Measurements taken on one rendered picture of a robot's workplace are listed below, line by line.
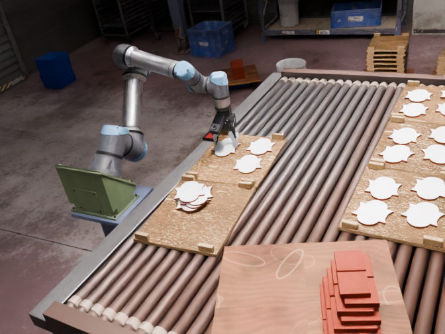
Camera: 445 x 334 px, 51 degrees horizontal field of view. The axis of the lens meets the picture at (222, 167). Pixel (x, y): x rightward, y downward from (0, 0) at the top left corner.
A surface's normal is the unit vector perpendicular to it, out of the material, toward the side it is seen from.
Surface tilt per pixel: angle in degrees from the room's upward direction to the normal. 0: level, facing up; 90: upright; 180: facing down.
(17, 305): 0
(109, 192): 90
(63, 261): 0
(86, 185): 90
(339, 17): 90
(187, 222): 0
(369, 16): 90
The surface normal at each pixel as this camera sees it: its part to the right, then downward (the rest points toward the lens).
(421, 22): -0.44, 0.53
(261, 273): -0.15, -0.84
